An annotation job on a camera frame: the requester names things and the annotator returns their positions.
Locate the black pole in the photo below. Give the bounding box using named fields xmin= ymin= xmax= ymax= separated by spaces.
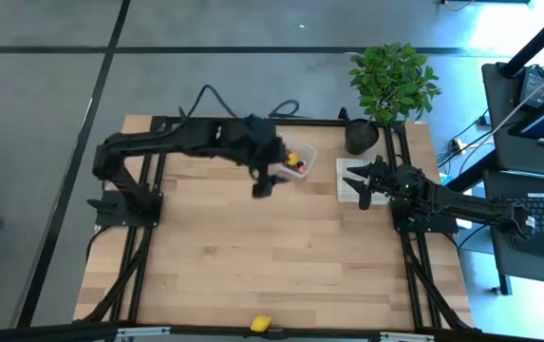
xmin=498 ymin=0 xmax=544 ymax=80

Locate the black power adapter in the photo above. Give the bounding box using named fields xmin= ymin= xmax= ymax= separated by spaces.
xmin=519 ymin=65 xmax=544 ymax=111

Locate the black gantry beam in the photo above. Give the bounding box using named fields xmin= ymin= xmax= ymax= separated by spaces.
xmin=0 ymin=321 xmax=544 ymax=342

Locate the green plant in black pot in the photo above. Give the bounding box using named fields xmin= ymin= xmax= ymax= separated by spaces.
xmin=345 ymin=42 xmax=442 ymax=156

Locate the checked white cloth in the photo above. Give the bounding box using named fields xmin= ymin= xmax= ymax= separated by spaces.
xmin=335 ymin=157 xmax=391 ymax=206

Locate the silver metal bracket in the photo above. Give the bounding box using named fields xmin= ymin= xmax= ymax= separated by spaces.
xmin=116 ymin=326 xmax=172 ymax=340
xmin=378 ymin=332 xmax=437 ymax=342

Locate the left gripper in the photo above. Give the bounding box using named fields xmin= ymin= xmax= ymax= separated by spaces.
xmin=235 ymin=115 xmax=292 ymax=200

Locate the black desk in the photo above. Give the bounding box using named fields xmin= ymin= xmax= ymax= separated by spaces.
xmin=481 ymin=61 xmax=544 ymax=289

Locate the clear plastic tupperware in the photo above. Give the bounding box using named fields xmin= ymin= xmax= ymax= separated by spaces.
xmin=275 ymin=140 xmax=319 ymax=180

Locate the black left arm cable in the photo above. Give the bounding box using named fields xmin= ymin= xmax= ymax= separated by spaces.
xmin=178 ymin=84 xmax=242 ymax=125

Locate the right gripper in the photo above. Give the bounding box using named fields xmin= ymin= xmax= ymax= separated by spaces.
xmin=342 ymin=154 xmax=416 ymax=211

